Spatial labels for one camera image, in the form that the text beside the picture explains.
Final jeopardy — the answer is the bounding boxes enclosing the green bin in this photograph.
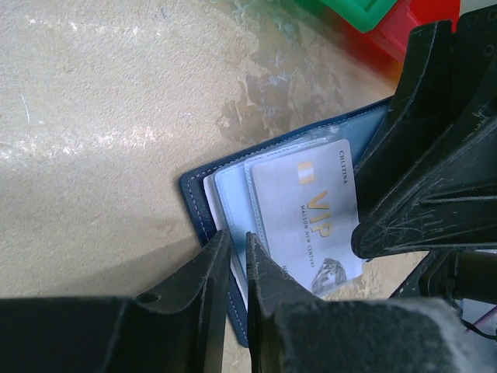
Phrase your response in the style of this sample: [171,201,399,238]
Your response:
[297,0,397,33]

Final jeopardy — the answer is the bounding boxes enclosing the blue card holder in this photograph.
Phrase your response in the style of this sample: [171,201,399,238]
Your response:
[179,99,391,347]

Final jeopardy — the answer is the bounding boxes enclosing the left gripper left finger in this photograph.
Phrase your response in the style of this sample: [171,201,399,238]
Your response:
[1,232,230,372]

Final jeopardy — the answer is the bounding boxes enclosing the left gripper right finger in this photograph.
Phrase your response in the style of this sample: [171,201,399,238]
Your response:
[246,233,496,372]

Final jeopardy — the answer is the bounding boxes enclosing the red bin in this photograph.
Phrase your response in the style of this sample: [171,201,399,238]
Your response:
[341,0,461,75]

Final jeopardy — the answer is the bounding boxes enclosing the white VIP credit card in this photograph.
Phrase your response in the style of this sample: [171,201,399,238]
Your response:
[245,139,362,296]

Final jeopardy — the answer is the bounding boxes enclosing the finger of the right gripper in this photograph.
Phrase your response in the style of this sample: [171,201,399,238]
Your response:
[352,117,496,259]
[355,19,496,202]

